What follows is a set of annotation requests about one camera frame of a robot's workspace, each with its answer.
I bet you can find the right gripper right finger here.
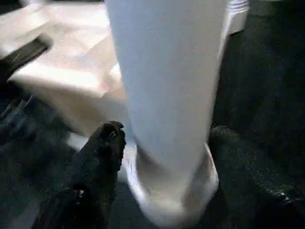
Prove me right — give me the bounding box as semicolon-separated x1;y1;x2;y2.
207;125;305;229

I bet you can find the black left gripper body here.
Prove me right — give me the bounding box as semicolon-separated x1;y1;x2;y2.
0;35;54;79

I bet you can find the black work mat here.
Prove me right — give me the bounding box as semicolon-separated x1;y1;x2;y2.
0;0;305;229

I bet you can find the white plastic table top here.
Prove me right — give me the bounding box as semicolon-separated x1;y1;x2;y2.
0;0;250;224

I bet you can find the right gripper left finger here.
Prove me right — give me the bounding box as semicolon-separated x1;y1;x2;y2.
35;120;127;229

